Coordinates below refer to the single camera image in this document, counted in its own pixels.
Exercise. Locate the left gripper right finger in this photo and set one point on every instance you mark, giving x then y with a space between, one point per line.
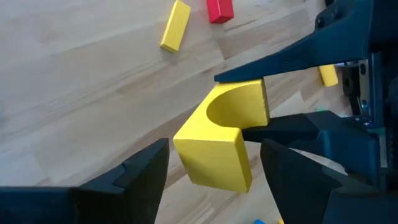
311 199

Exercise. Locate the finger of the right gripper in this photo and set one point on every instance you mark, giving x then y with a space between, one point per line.
335 40
342 140

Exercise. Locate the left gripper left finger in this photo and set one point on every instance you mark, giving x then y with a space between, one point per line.
93 202

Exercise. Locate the yellow cylinder block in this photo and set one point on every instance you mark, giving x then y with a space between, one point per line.
328 76

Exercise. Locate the yellow rectangular block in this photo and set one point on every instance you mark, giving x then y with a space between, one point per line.
175 26
280 221

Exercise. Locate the small blue cube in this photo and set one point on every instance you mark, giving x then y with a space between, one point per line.
259 221

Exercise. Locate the yellow arch block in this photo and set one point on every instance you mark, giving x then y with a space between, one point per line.
214 155

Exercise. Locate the short red block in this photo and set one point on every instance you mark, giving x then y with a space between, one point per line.
220 11

